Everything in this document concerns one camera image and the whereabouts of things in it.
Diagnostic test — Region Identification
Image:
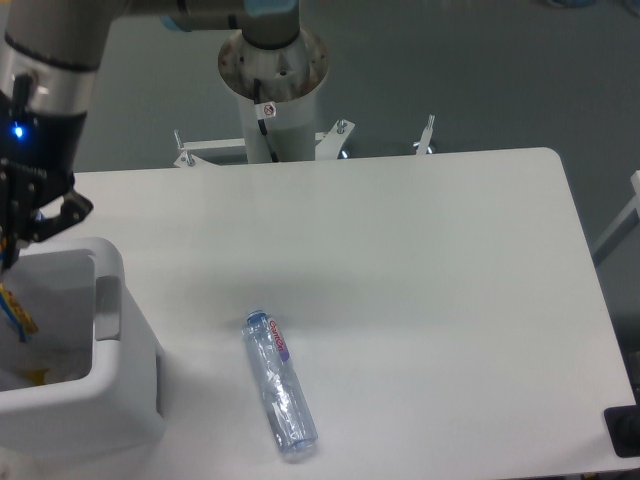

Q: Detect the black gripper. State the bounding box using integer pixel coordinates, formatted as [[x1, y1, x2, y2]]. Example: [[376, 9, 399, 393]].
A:
[[1, 94, 94, 270]]

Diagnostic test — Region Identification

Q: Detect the blue snack wrapper bag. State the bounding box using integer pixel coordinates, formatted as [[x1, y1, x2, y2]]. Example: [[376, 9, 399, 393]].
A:
[[1, 285, 39, 343]]

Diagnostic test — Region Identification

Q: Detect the clear crushed water bottle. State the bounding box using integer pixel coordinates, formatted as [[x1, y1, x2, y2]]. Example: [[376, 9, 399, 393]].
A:
[[242, 309, 318, 462]]

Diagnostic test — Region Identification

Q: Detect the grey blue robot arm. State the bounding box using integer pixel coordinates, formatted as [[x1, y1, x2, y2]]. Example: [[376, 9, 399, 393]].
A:
[[1, 1, 300, 272]]

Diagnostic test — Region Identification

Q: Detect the trash inside the can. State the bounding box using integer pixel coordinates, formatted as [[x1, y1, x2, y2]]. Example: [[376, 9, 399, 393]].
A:
[[9, 349, 94, 385]]

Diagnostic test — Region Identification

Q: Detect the white plastic trash can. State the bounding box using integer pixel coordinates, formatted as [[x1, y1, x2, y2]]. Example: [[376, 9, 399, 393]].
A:
[[1, 237, 166, 457]]

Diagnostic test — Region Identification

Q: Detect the black clamp at table edge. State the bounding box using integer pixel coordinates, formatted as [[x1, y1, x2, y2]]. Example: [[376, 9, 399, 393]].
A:
[[604, 405, 639, 458]]

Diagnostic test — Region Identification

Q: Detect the black cable on pedestal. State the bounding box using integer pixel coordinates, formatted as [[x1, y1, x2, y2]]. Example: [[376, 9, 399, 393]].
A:
[[252, 77, 280, 164]]

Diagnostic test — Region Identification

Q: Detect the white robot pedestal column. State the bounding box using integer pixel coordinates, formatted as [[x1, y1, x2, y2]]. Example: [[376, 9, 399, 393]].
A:
[[218, 29, 329, 164]]

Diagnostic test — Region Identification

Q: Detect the white pedestal base bracket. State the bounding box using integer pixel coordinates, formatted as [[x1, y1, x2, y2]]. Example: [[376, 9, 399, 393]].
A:
[[172, 114, 437, 169]]

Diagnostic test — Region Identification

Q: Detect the white frame at right edge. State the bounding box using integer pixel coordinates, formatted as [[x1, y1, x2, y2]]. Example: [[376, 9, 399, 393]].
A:
[[591, 171, 639, 267]]

